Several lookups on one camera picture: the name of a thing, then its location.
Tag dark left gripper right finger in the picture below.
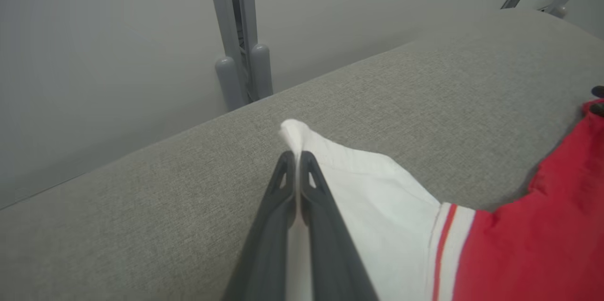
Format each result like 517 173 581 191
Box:
298 151 378 301

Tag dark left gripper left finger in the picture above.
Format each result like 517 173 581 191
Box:
222 151 298 301

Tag red basketball jersey white sleeves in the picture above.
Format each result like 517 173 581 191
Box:
278 98 604 301

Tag grey metal partition post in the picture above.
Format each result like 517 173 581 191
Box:
204 0 259 103

